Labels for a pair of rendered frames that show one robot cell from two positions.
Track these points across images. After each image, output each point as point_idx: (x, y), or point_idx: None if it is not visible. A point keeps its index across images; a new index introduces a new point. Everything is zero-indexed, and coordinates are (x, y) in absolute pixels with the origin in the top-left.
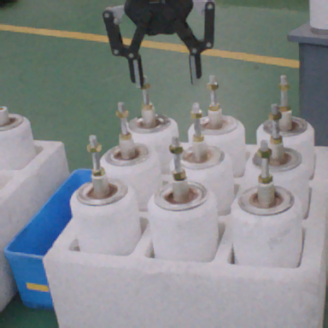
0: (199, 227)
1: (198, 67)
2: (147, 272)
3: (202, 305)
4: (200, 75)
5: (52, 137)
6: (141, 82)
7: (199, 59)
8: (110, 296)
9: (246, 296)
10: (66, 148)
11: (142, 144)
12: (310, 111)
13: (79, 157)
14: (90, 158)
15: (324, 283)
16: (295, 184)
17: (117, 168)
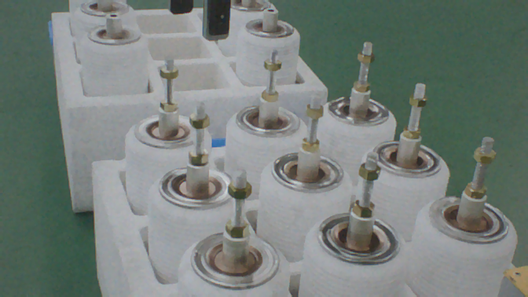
0: (170, 232)
1: (213, 19)
2: (115, 242)
3: None
4: (213, 31)
5: (435, 104)
6: (172, 6)
7: (214, 6)
8: (106, 246)
9: None
10: (428, 122)
11: (297, 122)
12: None
13: (422, 138)
14: (430, 146)
15: None
16: (335, 286)
17: (232, 125)
